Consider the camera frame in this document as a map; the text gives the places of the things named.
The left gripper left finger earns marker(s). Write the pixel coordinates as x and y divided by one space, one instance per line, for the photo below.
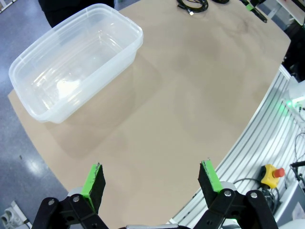
94 188

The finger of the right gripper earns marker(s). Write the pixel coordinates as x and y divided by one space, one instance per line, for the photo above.
250 7

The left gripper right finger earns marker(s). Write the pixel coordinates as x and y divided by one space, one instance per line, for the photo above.
209 188

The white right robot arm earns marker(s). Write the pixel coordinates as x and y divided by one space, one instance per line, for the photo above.
296 91

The yellow emergency stop button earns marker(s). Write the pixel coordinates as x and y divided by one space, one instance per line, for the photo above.
269 175

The white equipment box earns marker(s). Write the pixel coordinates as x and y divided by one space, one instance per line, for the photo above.
294 202

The white power strip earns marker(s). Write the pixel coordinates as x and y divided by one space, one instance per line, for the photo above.
12 215

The clear plastic storage container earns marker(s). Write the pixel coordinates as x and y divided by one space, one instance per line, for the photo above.
71 59

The person in black t-shirt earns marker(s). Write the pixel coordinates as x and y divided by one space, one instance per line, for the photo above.
51 14

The aluminium profile table frame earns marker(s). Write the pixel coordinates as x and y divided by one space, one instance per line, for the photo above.
259 133

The black bracket bar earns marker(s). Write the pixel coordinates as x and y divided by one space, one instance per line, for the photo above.
297 164

